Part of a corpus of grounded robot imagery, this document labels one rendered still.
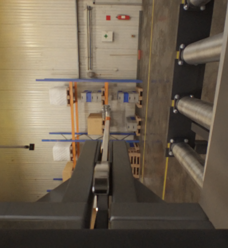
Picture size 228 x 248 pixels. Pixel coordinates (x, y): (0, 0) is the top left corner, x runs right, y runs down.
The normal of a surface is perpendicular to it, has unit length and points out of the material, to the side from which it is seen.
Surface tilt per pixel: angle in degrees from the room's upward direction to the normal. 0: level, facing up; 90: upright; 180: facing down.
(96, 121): 90
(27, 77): 90
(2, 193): 90
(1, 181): 90
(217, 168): 0
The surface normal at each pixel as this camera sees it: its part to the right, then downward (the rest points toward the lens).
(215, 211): -1.00, -0.01
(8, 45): 0.01, 0.27
